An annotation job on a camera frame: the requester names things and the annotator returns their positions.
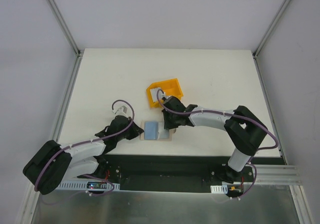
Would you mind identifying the beige card holder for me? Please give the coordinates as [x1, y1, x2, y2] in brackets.
[140, 121, 176, 141]

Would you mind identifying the white credit card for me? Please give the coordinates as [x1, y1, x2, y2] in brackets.
[157, 129, 171, 140]

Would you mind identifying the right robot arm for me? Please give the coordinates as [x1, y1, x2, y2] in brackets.
[161, 96, 268, 183]

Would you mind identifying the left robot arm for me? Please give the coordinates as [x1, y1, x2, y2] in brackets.
[22, 115, 144, 195]

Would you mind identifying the yellow plastic bin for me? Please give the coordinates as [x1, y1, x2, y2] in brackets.
[146, 78, 184, 108]

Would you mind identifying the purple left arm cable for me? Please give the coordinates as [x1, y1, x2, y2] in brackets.
[34, 100, 137, 206]

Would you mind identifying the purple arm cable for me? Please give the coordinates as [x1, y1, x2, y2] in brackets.
[156, 88, 280, 204]
[34, 100, 137, 206]

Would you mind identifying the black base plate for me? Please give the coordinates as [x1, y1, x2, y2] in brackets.
[77, 153, 287, 192]

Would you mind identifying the white cable duct right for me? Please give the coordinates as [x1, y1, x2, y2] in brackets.
[210, 184, 228, 194]

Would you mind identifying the white cable duct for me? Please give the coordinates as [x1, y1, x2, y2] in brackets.
[210, 184, 228, 194]
[56, 180, 120, 191]

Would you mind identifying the white cable duct left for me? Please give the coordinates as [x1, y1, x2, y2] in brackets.
[56, 180, 120, 191]

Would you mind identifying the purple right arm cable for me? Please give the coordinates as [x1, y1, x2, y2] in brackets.
[156, 88, 280, 204]

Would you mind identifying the aluminium frame rail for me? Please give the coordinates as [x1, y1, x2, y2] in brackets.
[255, 165, 302, 185]

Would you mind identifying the left aluminium post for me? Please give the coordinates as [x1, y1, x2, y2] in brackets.
[46, 0, 82, 57]

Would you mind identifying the aluminium post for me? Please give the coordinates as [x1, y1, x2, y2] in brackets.
[46, 0, 82, 57]
[252, 0, 293, 59]

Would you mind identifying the right aluminium post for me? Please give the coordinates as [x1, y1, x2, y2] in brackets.
[252, 0, 293, 59]

